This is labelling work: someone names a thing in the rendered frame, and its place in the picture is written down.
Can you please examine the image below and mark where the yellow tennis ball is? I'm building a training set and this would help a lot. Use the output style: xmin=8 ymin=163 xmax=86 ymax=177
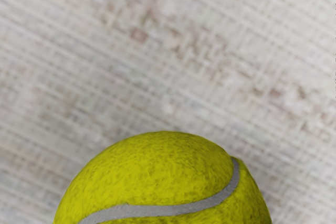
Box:
xmin=54 ymin=130 xmax=272 ymax=224

